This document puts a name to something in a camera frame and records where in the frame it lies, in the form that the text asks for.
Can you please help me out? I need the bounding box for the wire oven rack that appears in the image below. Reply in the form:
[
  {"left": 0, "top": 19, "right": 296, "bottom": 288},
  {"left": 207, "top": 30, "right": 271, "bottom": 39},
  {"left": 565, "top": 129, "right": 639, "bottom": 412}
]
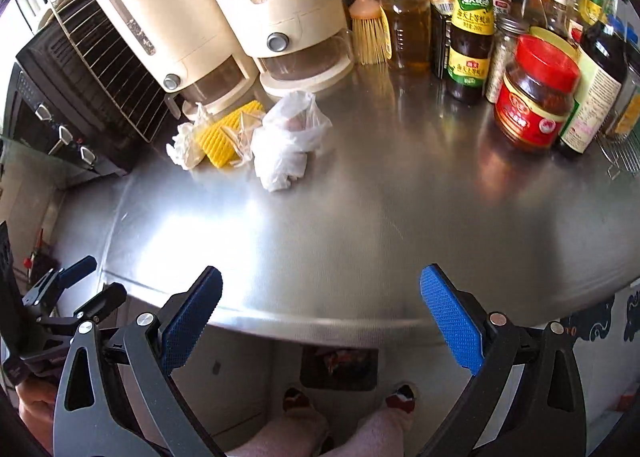
[{"left": 47, "top": 0, "right": 173, "bottom": 143}]

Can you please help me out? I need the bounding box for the white tissue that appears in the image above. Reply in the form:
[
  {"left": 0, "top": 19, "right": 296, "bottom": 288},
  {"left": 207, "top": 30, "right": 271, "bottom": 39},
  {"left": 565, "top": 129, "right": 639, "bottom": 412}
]
[{"left": 166, "top": 102, "right": 216, "bottom": 170}]

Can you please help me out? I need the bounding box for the dark bottle with white label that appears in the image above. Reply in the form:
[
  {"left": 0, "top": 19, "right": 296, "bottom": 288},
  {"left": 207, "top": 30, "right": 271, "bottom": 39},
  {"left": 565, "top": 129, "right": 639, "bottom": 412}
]
[{"left": 555, "top": 20, "right": 628, "bottom": 160}]

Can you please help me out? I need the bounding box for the person's right leg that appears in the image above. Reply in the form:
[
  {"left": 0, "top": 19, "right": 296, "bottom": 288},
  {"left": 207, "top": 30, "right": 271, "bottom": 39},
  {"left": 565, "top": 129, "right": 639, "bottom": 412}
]
[{"left": 330, "top": 407, "right": 406, "bottom": 457}]

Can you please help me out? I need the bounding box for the yellow foam fruit net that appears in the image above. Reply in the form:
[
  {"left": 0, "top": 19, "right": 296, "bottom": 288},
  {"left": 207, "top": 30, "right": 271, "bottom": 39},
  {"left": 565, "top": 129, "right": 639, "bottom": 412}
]
[{"left": 195, "top": 100, "right": 266, "bottom": 169}]

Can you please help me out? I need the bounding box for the person's left hand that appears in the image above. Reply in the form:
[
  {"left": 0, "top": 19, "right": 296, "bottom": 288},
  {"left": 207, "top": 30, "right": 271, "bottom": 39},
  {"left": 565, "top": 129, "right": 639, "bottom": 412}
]
[{"left": 17, "top": 377, "right": 61, "bottom": 455}]

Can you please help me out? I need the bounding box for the red patterned slipper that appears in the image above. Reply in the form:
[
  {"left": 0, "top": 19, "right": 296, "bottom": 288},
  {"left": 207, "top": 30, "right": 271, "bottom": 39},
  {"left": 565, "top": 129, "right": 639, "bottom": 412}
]
[
  {"left": 385, "top": 383, "right": 420, "bottom": 415},
  {"left": 282, "top": 387, "right": 321, "bottom": 413}
]

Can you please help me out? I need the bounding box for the bamboo pot brush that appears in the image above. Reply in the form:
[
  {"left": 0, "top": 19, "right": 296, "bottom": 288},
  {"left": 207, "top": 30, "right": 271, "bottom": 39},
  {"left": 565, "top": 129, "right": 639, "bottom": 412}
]
[{"left": 339, "top": 0, "right": 392, "bottom": 65}]

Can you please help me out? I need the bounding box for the white plastic bag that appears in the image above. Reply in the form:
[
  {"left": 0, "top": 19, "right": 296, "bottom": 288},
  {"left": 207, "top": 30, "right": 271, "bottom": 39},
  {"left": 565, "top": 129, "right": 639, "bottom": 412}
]
[{"left": 251, "top": 91, "right": 333, "bottom": 193}]

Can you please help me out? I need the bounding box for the red lid chili jar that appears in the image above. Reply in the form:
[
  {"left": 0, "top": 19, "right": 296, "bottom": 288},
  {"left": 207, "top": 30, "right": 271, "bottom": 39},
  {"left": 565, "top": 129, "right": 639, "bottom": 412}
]
[{"left": 494, "top": 34, "right": 582, "bottom": 153}]

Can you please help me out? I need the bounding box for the glass spice shaker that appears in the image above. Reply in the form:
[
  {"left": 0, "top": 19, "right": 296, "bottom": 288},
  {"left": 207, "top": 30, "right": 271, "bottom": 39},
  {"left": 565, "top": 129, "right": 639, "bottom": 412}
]
[{"left": 485, "top": 14, "right": 531, "bottom": 104}]

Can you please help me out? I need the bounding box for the black toaster oven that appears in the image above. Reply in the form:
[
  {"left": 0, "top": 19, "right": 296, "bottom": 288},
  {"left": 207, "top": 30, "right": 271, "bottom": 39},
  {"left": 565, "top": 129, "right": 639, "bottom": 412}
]
[{"left": 0, "top": 27, "right": 133, "bottom": 178}]

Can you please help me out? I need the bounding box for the green label sauce bottle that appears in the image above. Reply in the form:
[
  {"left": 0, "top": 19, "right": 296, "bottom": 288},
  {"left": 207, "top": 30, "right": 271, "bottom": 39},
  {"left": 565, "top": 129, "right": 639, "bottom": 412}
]
[{"left": 446, "top": 0, "right": 496, "bottom": 105}]

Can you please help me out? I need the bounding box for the small wire rack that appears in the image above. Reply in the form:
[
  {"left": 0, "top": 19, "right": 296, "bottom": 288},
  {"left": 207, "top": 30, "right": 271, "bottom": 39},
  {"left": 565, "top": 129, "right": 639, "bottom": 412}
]
[{"left": 597, "top": 130, "right": 640, "bottom": 178}]

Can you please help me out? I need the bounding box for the bottle with blue cap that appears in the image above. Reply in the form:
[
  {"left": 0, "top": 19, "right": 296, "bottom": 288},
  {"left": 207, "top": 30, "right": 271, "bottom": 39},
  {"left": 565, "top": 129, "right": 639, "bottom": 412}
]
[{"left": 607, "top": 14, "right": 640, "bottom": 103}]

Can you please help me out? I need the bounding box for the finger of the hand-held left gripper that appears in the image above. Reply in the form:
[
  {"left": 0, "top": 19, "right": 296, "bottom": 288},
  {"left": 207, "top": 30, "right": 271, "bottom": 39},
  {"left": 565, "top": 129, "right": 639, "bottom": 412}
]
[
  {"left": 22, "top": 255, "right": 98, "bottom": 309},
  {"left": 75, "top": 282, "right": 128, "bottom": 325}
]

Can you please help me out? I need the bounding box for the dark bin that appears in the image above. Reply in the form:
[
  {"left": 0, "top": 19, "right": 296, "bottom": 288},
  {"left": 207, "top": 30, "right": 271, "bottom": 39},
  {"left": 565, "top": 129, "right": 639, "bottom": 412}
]
[{"left": 299, "top": 344, "right": 378, "bottom": 392}]

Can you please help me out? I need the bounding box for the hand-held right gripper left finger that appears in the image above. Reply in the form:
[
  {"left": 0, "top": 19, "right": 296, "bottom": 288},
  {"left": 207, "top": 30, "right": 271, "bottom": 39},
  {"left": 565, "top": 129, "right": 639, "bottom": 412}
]
[{"left": 52, "top": 265, "right": 223, "bottom": 457}]

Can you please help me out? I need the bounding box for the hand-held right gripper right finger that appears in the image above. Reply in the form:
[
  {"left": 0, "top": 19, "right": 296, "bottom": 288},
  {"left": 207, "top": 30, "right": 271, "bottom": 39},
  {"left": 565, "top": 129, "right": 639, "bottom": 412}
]
[{"left": 417, "top": 263, "right": 587, "bottom": 457}]

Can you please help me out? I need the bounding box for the yellow lid honey jar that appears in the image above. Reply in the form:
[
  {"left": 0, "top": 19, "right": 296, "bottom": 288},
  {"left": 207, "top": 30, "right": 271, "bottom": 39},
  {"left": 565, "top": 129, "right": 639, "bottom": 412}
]
[{"left": 377, "top": 0, "right": 433, "bottom": 73}]

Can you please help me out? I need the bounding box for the clear plastic wrapper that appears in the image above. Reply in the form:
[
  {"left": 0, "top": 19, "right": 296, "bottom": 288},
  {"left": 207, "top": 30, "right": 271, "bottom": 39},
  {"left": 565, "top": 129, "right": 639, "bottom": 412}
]
[{"left": 227, "top": 110, "right": 266, "bottom": 168}]

